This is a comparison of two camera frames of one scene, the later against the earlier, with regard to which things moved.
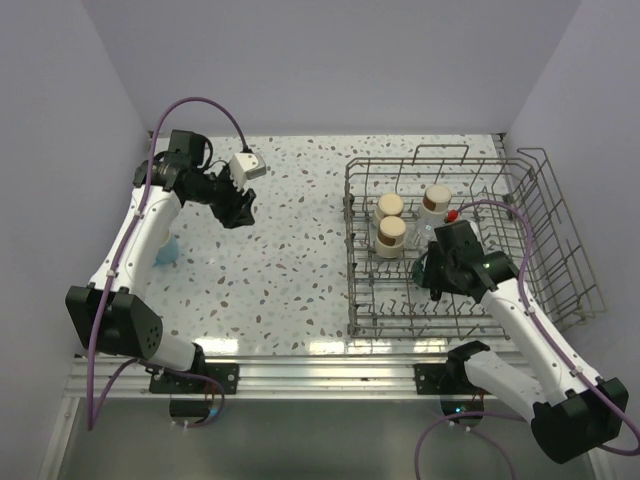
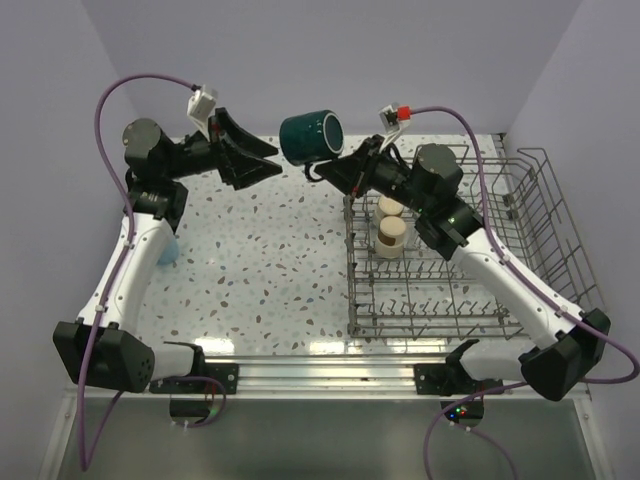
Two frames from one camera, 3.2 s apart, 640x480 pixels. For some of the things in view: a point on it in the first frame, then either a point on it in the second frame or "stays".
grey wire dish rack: [391, 207] stays
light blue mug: [169, 253] stays
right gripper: [435, 280] -> [355, 172]
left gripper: [225, 212] -> [240, 169]
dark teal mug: [420, 270] -> [310, 137]
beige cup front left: [390, 240] stays
